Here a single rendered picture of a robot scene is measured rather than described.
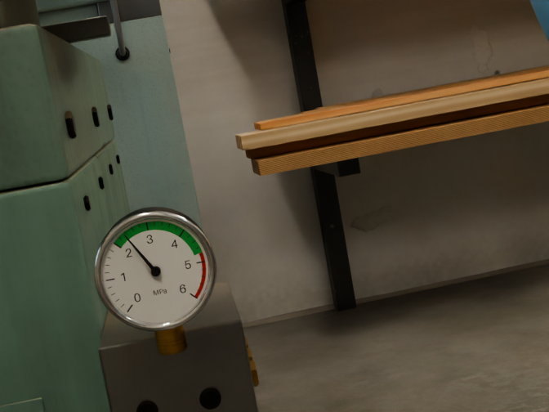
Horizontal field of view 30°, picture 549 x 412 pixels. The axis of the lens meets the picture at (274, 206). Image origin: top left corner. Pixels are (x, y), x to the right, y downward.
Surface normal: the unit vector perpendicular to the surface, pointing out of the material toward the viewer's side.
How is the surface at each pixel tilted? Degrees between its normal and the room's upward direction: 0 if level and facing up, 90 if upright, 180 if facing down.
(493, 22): 90
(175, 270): 90
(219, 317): 0
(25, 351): 90
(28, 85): 90
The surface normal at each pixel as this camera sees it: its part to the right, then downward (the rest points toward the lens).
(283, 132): 0.15, 0.07
